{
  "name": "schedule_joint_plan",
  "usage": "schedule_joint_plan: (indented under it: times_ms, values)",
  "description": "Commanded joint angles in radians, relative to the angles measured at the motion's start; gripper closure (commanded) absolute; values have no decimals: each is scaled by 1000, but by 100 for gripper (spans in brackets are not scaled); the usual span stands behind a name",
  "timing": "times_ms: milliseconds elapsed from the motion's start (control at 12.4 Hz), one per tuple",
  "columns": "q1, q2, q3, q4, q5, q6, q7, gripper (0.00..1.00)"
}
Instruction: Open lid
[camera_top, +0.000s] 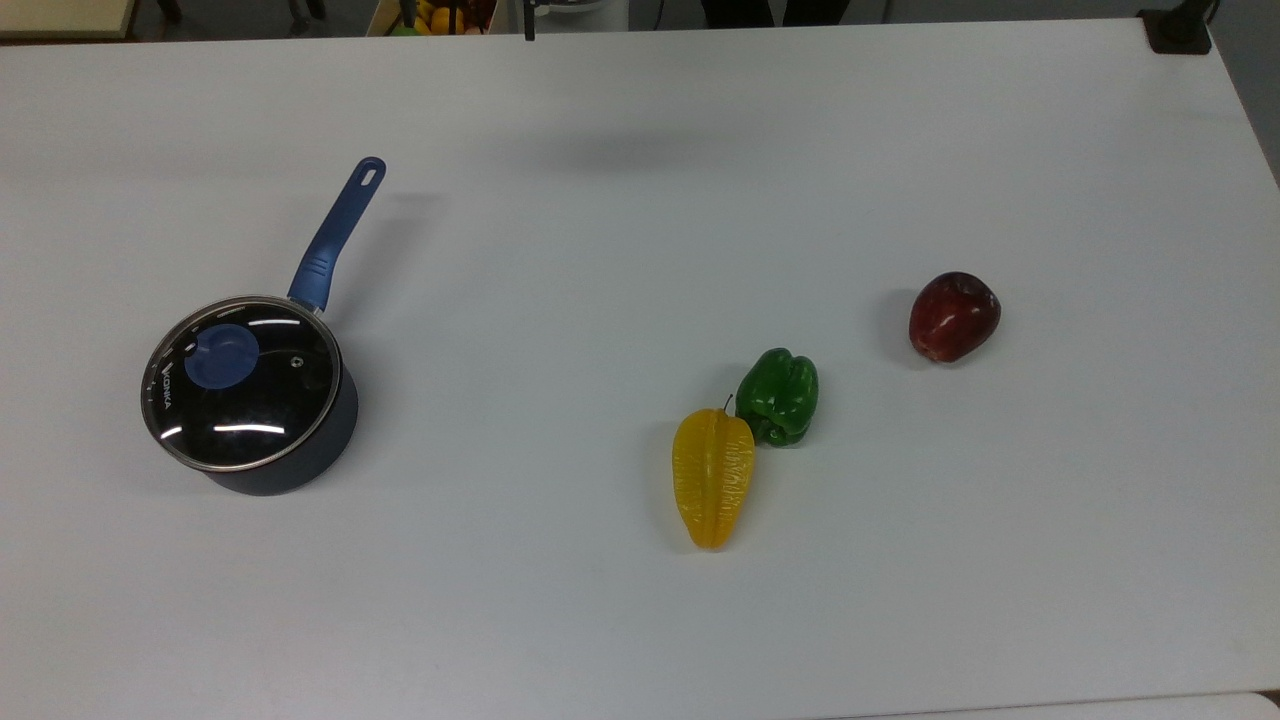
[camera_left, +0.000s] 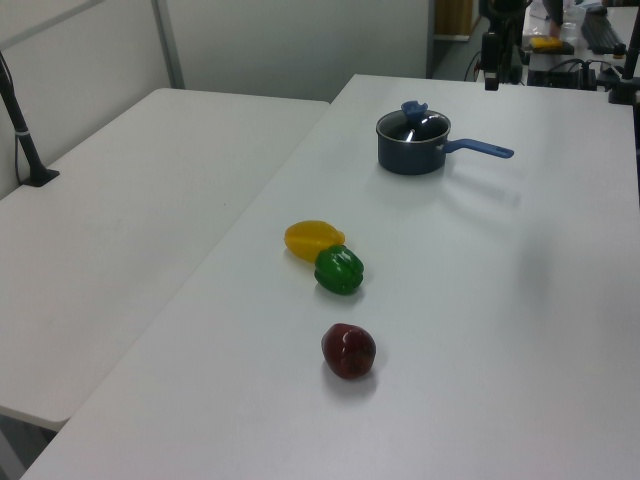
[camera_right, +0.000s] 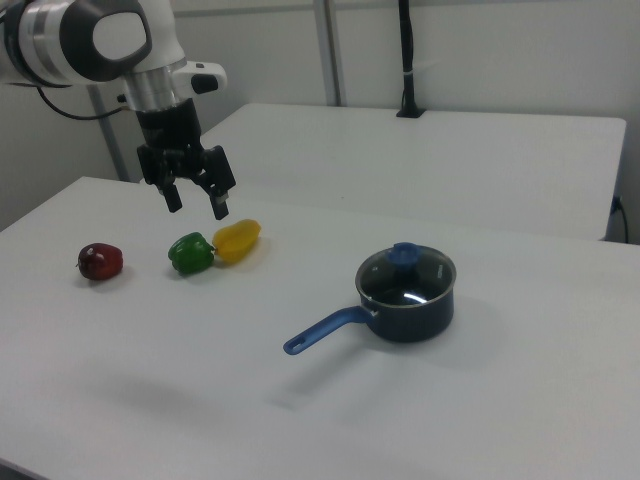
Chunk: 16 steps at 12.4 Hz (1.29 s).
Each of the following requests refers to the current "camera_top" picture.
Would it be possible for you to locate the glass lid with blue knob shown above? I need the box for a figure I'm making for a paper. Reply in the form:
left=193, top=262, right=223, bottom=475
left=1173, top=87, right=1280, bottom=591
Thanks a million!
left=140, top=295, right=343, bottom=473

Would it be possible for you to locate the cardboard box of fruit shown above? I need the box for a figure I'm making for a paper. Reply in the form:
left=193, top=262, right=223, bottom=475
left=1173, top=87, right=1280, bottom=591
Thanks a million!
left=365, top=0, right=498, bottom=37

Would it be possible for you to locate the dark blue saucepan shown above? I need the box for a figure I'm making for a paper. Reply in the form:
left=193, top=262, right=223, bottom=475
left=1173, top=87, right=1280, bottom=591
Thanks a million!
left=140, top=157, right=387, bottom=497

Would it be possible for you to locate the green bell pepper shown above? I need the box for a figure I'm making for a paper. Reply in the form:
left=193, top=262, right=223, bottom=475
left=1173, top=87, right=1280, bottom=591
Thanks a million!
left=735, top=347, right=821, bottom=448

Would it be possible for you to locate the wooden side table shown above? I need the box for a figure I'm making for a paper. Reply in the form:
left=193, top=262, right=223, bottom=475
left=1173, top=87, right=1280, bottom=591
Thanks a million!
left=0, top=0, right=141, bottom=43

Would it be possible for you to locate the yellow starfruit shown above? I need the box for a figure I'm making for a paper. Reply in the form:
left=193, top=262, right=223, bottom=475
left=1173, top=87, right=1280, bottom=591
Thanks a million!
left=671, top=396, right=757, bottom=551

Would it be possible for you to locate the red apple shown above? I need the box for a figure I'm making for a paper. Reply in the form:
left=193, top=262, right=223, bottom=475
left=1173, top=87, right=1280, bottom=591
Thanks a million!
left=908, top=271, right=1003, bottom=364

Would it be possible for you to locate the black table clamp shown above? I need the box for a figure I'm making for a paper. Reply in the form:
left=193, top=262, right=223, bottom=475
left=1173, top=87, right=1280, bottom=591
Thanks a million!
left=1138, top=0, right=1217, bottom=56

